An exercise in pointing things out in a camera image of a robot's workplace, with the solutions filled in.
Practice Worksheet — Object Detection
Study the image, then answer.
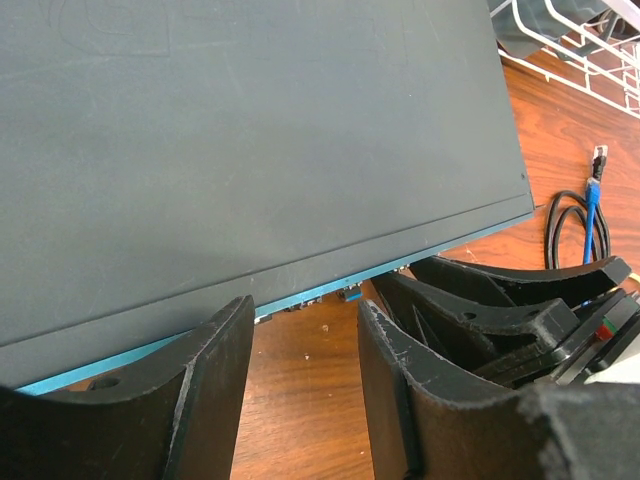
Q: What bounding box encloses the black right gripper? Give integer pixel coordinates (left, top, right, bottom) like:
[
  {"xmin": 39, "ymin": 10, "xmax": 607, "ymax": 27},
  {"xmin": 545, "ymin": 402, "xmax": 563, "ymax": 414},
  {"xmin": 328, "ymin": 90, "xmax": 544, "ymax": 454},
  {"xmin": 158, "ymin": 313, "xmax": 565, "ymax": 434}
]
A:
[{"xmin": 372, "ymin": 256, "xmax": 639, "ymax": 388}]

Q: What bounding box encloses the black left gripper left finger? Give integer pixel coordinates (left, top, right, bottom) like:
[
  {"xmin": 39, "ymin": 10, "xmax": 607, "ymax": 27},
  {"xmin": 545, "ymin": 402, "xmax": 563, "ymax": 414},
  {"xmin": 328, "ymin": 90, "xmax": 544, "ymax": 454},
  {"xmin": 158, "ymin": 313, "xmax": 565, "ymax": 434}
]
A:
[{"xmin": 1, "ymin": 296, "xmax": 255, "ymax": 479}]

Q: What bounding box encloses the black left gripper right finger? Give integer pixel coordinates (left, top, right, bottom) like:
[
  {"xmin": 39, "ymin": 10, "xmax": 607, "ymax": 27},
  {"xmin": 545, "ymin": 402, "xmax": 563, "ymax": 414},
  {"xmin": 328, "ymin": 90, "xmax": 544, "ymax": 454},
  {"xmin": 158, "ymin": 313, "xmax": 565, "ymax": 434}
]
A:
[{"xmin": 358, "ymin": 301, "xmax": 639, "ymax": 479}]

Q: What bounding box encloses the black cable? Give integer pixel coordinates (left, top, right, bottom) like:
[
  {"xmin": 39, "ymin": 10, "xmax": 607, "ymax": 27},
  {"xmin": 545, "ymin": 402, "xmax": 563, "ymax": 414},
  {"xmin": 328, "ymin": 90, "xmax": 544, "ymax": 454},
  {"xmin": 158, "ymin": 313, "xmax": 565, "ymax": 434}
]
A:
[{"xmin": 544, "ymin": 144, "xmax": 612, "ymax": 271}]

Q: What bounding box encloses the blue ethernet cable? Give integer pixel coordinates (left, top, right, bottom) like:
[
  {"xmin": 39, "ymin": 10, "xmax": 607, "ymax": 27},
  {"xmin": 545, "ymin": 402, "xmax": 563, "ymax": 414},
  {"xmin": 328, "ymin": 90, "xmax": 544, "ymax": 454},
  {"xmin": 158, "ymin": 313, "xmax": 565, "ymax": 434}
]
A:
[{"xmin": 582, "ymin": 177, "xmax": 602, "ymax": 266}]

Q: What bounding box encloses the small blue port plug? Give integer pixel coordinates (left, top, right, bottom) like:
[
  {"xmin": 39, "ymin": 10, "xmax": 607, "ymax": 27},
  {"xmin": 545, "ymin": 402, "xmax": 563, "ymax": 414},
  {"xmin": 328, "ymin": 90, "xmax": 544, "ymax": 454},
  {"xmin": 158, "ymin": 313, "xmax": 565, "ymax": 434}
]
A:
[{"xmin": 338, "ymin": 284, "xmax": 362, "ymax": 302}]

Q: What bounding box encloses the black network switch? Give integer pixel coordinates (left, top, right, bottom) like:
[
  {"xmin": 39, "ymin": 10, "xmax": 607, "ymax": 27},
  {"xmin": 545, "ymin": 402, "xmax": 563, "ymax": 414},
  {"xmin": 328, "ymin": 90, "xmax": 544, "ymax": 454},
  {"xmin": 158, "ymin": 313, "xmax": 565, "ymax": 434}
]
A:
[{"xmin": 1, "ymin": 1, "xmax": 533, "ymax": 387}]

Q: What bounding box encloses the white wire dish rack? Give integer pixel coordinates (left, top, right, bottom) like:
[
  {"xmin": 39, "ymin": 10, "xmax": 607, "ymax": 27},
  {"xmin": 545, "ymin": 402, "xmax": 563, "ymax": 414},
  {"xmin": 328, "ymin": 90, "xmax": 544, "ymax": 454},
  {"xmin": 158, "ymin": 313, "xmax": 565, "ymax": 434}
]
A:
[{"xmin": 488, "ymin": 1, "xmax": 639, "ymax": 119}]

